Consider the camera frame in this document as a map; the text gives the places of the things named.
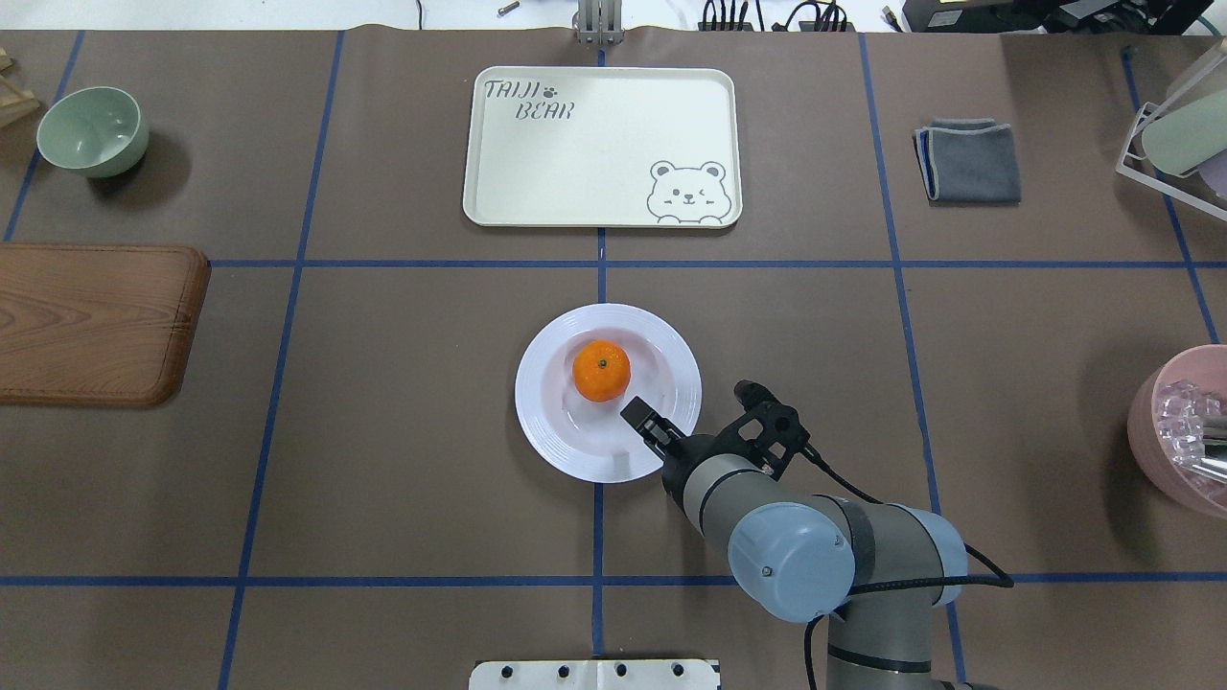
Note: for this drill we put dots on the white wire rack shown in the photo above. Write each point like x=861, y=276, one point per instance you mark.
x=1202, y=188

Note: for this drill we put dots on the pale green plate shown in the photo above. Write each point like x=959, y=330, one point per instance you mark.
x=1179, y=141

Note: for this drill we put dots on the metal tongs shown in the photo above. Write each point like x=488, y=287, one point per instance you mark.
x=1199, y=449

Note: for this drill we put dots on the light green bowl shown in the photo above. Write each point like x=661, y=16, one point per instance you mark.
x=97, y=132

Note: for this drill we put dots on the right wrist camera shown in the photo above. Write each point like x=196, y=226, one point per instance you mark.
x=768, y=433

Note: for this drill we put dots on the pink bowl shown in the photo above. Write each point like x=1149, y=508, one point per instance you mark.
x=1205, y=366

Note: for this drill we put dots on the black equipment at back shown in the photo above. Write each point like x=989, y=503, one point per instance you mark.
x=1052, y=17

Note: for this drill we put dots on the brown wooden tray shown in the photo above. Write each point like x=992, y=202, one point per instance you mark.
x=92, y=325

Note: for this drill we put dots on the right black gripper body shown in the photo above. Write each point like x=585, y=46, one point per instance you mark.
x=673, y=449

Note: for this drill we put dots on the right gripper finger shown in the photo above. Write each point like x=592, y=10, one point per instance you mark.
x=645, y=422

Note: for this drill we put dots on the white ribbed plate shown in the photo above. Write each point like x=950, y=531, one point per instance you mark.
x=590, y=440

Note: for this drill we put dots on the wooden dish drying rack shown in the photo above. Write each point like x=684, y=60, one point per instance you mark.
x=16, y=103

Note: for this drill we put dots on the orange fruit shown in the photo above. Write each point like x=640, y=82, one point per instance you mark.
x=601, y=371

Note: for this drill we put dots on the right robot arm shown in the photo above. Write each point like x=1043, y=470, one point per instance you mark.
x=873, y=571

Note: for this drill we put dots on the cream bear tray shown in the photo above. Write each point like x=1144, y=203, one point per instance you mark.
x=603, y=147

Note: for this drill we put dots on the clear ice cubes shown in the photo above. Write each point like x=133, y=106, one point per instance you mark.
x=1183, y=399

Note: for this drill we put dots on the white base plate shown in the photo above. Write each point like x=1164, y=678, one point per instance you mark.
x=638, y=673

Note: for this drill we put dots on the grey folded cloth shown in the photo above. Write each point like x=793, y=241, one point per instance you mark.
x=968, y=161

